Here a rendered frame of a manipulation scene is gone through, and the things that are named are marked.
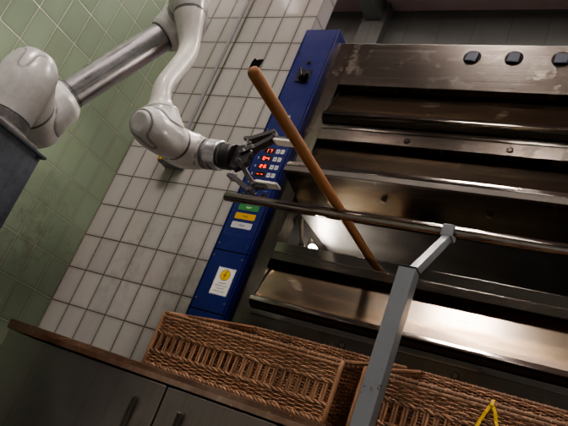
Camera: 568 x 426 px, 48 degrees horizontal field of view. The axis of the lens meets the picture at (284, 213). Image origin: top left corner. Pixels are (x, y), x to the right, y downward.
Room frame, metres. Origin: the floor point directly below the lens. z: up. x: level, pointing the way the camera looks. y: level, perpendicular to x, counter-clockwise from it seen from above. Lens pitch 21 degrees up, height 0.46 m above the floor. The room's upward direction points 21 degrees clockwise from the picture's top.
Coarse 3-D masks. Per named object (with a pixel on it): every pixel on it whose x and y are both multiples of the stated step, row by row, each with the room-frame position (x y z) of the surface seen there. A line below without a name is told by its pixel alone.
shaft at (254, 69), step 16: (256, 80) 1.20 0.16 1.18; (272, 96) 1.26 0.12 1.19; (272, 112) 1.31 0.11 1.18; (288, 128) 1.36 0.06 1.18; (304, 144) 1.43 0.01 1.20; (304, 160) 1.48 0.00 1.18; (320, 176) 1.56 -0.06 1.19; (336, 208) 1.71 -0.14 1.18; (352, 224) 1.81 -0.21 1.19; (368, 256) 2.00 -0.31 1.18
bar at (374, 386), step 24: (336, 216) 1.69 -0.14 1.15; (360, 216) 1.64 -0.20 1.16; (384, 216) 1.61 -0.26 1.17; (480, 240) 1.48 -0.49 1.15; (504, 240) 1.44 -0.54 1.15; (528, 240) 1.41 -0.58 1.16; (408, 288) 1.31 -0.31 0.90; (384, 336) 1.32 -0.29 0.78; (384, 360) 1.31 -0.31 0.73; (384, 384) 1.32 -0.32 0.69; (360, 408) 1.32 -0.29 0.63
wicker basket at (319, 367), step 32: (160, 320) 1.75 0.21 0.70; (192, 320) 1.70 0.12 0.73; (160, 352) 1.73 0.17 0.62; (192, 352) 1.68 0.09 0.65; (224, 352) 1.63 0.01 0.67; (256, 352) 1.58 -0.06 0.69; (288, 352) 1.54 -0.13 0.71; (320, 352) 1.99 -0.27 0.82; (352, 352) 1.94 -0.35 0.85; (224, 384) 1.62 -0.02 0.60; (256, 384) 1.57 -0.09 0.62; (288, 384) 1.99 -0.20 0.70; (320, 384) 1.95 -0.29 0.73; (352, 384) 1.55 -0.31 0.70; (320, 416) 1.47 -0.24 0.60
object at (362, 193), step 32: (320, 192) 2.09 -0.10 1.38; (352, 192) 2.00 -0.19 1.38; (384, 192) 1.92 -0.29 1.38; (416, 192) 1.84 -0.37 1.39; (448, 192) 1.77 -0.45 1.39; (480, 192) 1.71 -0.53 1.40; (512, 192) 1.66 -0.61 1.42; (480, 224) 1.84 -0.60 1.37; (512, 224) 1.77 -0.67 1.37; (544, 224) 1.70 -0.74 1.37
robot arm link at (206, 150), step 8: (200, 144) 1.67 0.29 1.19; (208, 144) 1.65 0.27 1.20; (216, 144) 1.64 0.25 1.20; (200, 152) 1.66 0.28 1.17; (208, 152) 1.65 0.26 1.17; (216, 152) 1.65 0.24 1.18; (200, 160) 1.68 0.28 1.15; (208, 160) 1.66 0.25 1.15; (208, 168) 1.70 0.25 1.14; (216, 168) 1.68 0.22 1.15
